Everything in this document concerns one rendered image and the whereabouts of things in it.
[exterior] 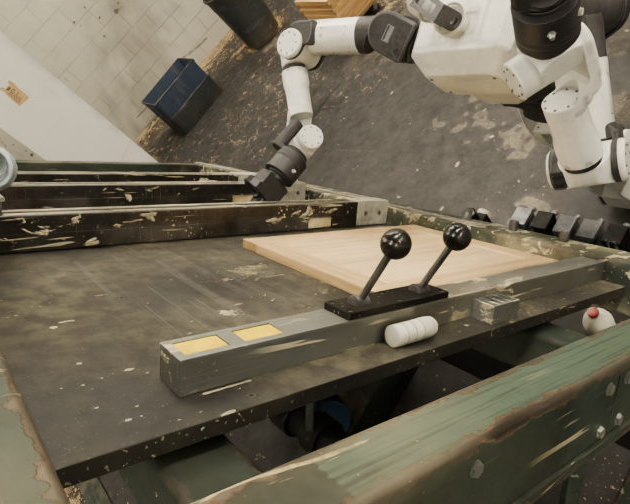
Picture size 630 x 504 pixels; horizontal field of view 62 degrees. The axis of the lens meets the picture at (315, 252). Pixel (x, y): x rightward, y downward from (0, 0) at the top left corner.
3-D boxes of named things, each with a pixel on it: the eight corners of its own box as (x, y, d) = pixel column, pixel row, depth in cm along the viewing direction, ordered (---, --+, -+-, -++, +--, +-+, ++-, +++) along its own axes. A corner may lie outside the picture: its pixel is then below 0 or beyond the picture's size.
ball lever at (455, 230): (431, 302, 76) (482, 234, 68) (414, 306, 74) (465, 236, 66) (415, 284, 78) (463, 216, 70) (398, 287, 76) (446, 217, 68)
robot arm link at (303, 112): (313, 160, 148) (306, 115, 149) (322, 151, 139) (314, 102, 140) (291, 162, 146) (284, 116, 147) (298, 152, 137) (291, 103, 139)
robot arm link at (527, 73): (524, 63, 72) (531, 112, 82) (596, 16, 70) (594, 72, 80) (481, 21, 78) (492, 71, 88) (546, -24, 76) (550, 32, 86)
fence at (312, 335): (600, 279, 110) (604, 261, 109) (179, 398, 51) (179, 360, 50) (577, 273, 114) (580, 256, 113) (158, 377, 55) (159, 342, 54)
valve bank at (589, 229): (667, 260, 134) (652, 206, 119) (644, 306, 132) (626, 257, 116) (496, 223, 172) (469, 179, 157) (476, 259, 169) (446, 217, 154)
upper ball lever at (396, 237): (373, 316, 69) (423, 241, 61) (352, 321, 66) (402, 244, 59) (357, 295, 71) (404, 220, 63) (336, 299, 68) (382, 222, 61)
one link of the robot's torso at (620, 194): (612, 173, 195) (565, 115, 164) (673, 180, 180) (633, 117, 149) (598, 212, 195) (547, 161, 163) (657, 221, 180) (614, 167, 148)
